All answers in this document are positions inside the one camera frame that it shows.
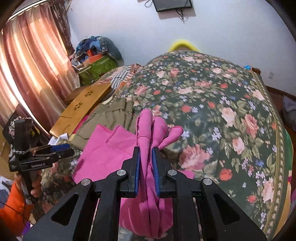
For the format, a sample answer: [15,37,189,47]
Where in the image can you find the pink pants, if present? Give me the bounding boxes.
[72,109,183,238]

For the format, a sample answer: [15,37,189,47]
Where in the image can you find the orange sleeve forearm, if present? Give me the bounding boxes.
[1,181,34,237]

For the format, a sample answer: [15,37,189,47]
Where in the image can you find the left hand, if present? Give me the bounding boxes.
[14,170,42,198]

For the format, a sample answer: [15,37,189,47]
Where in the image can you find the wooden lap tray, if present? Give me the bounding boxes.
[50,83,111,137]

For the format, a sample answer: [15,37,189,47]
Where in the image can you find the olive green folded pants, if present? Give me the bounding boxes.
[71,98,137,151]

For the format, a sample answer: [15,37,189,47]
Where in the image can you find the pink orange curtain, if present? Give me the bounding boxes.
[1,1,80,131]

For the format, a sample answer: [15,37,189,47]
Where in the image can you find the floral bedspread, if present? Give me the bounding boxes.
[41,50,295,240]

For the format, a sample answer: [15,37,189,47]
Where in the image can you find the striped cloth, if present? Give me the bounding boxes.
[96,63,142,90]

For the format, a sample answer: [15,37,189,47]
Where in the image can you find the green storage box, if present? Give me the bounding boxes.
[78,55,117,86]

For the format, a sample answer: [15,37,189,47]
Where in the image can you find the pile of blue clothes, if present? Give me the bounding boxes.
[75,36,122,63]

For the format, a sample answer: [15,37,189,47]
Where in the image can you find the yellow curved cushion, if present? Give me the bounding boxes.
[169,39,199,52]

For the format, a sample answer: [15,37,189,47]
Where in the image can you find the grey backpack on floor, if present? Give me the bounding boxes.
[283,95,296,132]

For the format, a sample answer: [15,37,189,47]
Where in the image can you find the white wall socket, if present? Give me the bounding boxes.
[268,72,274,79]

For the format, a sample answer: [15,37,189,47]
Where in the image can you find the small black wall monitor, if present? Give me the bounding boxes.
[152,0,193,12]

